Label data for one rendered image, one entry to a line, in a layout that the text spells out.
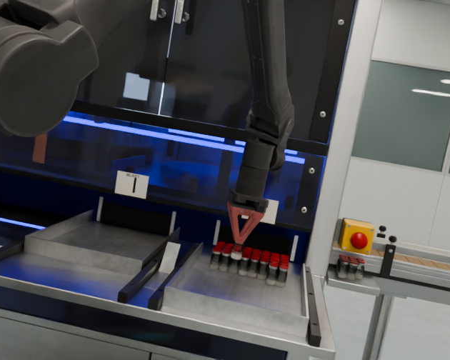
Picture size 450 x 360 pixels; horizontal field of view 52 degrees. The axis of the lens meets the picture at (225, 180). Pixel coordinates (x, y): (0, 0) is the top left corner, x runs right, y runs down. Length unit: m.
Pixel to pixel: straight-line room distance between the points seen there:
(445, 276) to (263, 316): 0.67
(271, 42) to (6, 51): 0.46
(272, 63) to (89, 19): 0.41
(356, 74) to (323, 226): 0.38
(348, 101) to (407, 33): 4.87
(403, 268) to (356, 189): 4.54
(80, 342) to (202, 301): 0.62
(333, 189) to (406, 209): 4.85
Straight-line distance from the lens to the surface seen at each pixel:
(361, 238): 1.16
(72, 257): 1.03
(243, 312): 0.85
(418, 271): 1.36
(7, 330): 1.50
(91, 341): 1.39
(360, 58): 1.18
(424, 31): 6.07
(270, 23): 0.71
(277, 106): 0.84
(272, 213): 1.17
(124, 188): 1.24
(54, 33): 0.39
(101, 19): 0.43
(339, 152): 1.16
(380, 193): 5.91
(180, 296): 0.86
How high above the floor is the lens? 1.23
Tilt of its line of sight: 7 degrees down
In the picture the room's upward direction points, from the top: 10 degrees clockwise
